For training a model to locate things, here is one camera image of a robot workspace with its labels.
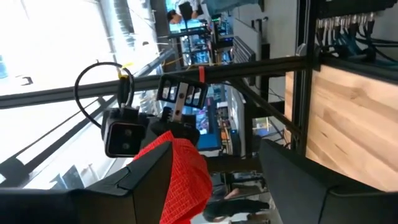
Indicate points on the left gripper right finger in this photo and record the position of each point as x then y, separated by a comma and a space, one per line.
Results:
311, 199

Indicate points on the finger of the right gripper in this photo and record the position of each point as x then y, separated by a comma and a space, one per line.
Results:
186, 93

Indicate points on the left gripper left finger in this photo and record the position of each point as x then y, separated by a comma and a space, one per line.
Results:
93, 205

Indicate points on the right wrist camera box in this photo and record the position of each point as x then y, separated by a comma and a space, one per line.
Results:
124, 137

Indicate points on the red elastic bandage strip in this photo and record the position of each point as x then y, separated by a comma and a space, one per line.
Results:
189, 186

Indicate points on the black control box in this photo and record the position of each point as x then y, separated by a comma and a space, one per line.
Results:
357, 6

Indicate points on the red tape tag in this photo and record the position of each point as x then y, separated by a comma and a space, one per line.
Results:
201, 74

